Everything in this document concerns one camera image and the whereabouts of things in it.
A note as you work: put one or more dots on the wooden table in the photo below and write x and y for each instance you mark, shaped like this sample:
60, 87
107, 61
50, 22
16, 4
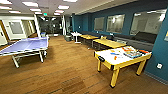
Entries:
89, 36
110, 42

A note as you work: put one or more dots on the white round table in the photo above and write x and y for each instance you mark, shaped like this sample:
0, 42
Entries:
76, 34

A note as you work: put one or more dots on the dark waste bin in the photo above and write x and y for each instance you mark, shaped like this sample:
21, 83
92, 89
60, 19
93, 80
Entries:
68, 38

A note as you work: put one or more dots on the yellow game table white top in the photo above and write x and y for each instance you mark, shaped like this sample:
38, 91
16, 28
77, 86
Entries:
110, 61

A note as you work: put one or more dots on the ceiling light panel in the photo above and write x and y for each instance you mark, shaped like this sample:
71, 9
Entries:
5, 1
70, 1
35, 9
63, 7
5, 7
30, 4

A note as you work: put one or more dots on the blue game box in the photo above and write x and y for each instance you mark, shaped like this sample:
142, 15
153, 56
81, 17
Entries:
132, 54

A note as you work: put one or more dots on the dark sofa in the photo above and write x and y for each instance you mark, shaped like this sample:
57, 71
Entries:
143, 37

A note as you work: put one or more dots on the blue ping pong table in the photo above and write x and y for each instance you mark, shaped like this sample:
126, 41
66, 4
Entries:
23, 45

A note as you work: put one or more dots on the dark glass wall window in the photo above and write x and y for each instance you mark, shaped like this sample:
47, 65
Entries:
99, 24
146, 21
115, 23

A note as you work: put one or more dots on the white wall socket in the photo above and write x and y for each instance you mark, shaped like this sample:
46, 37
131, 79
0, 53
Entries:
159, 66

